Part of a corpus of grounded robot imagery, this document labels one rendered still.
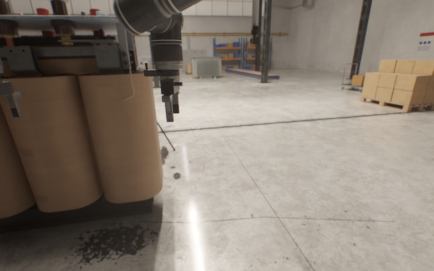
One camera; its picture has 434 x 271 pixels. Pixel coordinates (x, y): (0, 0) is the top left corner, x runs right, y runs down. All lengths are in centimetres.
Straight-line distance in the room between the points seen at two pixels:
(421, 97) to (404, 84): 44
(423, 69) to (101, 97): 614
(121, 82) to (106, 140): 38
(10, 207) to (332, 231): 216
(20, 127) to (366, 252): 220
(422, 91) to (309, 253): 519
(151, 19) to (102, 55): 81
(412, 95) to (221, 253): 535
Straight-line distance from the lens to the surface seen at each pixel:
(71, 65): 162
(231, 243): 159
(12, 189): 194
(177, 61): 83
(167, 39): 82
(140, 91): 144
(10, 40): 160
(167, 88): 81
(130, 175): 159
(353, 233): 188
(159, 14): 68
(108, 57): 145
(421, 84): 622
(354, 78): 882
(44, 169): 172
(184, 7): 67
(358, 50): 1337
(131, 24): 70
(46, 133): 162
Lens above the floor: 115
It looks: 20 degrees down
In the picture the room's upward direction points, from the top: 1 degrees counter-clockwise
